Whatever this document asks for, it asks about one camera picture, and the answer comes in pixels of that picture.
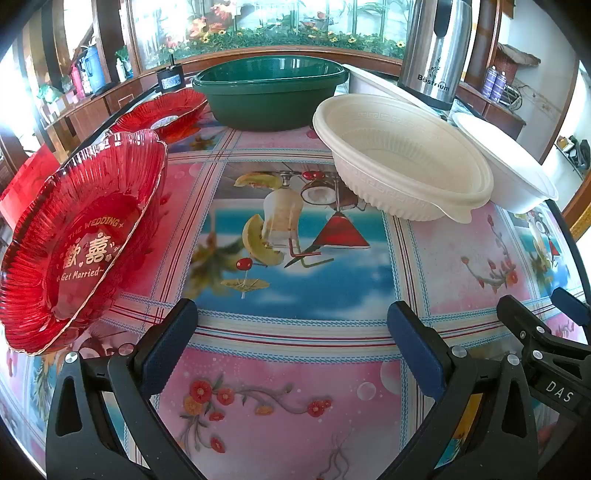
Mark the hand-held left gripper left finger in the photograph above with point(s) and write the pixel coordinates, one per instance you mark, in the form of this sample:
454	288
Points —
171	341

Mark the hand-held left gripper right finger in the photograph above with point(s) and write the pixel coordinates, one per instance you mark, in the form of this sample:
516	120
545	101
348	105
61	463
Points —
415	344

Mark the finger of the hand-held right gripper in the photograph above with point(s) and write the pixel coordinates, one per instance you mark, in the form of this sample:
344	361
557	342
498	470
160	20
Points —
575	309
531	332

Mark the red wedding plate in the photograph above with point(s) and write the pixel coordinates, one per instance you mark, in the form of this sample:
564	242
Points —
152	110
83	221

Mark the cream disposable bowl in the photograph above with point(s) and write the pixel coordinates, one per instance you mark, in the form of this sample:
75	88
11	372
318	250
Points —
406	152

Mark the green plastic basin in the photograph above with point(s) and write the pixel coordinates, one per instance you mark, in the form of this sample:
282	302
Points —
272	101

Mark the white disposable bowl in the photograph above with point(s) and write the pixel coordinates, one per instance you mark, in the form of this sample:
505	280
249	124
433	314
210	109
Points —
512	170
374	83

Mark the purple cans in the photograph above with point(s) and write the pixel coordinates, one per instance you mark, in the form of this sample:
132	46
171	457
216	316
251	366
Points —
495	85

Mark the wooden partition cabinet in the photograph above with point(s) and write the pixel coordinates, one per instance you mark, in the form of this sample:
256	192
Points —
92	110

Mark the brown woven basket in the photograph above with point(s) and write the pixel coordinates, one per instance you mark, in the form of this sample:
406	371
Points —
515	60

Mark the small black jar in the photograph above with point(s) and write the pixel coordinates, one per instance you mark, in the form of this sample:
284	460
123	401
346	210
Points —
170	77

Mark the pink bottle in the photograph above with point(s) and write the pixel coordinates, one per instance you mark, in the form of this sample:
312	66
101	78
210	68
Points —
77	83

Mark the small white bottle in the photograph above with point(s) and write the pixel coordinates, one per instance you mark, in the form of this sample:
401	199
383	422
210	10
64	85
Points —
121	67

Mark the blue water jug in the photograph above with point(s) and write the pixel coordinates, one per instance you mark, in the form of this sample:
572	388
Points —
94	69

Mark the stainless steel thermos kettle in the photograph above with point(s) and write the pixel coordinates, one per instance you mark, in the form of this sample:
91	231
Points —
434	50

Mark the flower painted glass panel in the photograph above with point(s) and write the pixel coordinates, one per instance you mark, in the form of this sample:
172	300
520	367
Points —
277	23

